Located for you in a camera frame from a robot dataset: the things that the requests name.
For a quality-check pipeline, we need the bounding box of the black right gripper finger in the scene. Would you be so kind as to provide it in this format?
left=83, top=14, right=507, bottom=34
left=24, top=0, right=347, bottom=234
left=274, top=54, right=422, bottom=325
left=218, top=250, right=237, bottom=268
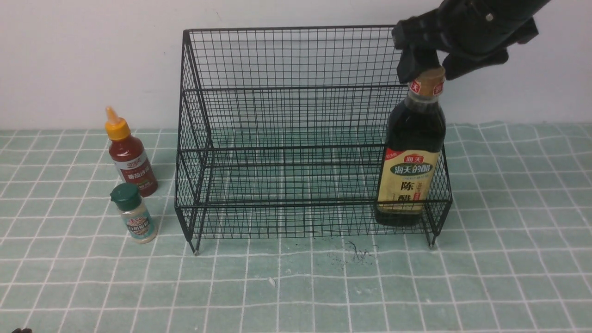
left=397, top=47, right=440, bottom=84
left=442, top=49, right=509, bottom=80

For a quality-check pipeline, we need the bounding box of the green checkered tablecloth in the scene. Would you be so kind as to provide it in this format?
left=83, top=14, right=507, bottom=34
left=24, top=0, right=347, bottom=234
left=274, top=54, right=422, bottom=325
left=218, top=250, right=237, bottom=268
left=0, top=123, right=591, bottom=333

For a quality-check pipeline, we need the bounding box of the black wire mesh shelf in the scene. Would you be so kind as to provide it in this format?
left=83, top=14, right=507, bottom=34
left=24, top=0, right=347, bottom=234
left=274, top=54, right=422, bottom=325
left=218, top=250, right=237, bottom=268
left=175, top=25, right=452, bottom=254

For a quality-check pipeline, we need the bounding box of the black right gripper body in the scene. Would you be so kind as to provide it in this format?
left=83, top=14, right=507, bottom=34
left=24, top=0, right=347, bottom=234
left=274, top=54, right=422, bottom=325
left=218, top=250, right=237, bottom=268
left=392, top=0, right=549, bottom=60

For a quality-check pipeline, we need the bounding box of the red sauce bottle yellow cap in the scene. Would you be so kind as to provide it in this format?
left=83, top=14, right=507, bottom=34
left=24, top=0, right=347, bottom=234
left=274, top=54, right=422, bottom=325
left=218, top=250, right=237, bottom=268
left=105, top=107, right=158, bottom=197

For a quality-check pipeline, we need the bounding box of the dark vinegar bottle yellow label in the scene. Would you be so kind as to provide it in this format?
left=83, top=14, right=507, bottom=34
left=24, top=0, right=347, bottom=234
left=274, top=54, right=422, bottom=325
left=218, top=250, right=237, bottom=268
left=374, top=66, right=447, bottom=227

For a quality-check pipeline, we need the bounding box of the small seasoning jar green cap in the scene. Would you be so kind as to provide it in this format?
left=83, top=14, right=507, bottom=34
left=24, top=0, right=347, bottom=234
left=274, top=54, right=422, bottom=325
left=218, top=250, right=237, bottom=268
left=110, top=183, right=157, bottom=244

